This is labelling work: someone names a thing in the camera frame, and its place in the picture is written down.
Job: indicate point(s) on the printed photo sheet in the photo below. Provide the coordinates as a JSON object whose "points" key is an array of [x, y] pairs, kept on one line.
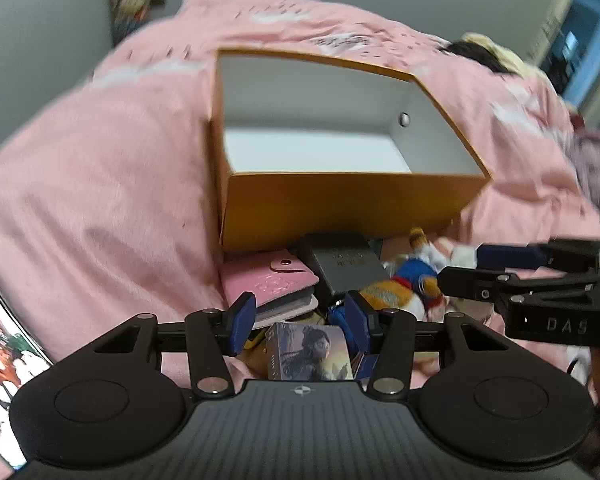
{"points": [[5, 360]]}

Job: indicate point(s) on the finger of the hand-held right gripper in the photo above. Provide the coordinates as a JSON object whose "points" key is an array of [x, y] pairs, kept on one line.
{"points": [[472, 285], [510, 256]]}

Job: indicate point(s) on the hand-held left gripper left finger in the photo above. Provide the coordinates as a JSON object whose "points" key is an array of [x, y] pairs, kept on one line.
{"points": [[240, 322]]}

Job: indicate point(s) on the purple cloth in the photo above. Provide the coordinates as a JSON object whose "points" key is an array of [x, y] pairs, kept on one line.
{"points": [[597, 170]]}

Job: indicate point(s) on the pink blanket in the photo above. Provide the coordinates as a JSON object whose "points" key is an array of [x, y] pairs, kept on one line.
{"points": [[105, 175]]}

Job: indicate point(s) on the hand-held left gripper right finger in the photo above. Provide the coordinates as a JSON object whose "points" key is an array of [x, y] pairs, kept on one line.
{"points": [[356, 322]]}

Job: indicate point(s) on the printed picture box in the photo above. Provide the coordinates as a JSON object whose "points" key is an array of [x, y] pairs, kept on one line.
{"points": [[310, 352]]}

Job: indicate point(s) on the blue patterned pouch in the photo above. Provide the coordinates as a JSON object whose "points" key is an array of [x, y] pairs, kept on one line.
{"points": [[337, 320]]}

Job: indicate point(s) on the pink card wallet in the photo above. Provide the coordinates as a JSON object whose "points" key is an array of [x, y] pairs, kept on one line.
{"points": [[265, 280]]}

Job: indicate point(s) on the plush toy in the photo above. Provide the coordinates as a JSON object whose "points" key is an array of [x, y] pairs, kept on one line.
{"points": [[405, 285]]}

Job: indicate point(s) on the grey small box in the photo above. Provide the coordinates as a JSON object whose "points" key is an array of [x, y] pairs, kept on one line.
{"points": [[342, 265]]}

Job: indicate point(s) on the yellow black knitted cloth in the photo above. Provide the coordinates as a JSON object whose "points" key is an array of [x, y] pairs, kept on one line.
{"points": [[490, 52]]}

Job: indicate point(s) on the orange cardboard box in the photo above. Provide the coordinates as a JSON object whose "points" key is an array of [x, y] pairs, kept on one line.
{"points": [[340, 200]]}

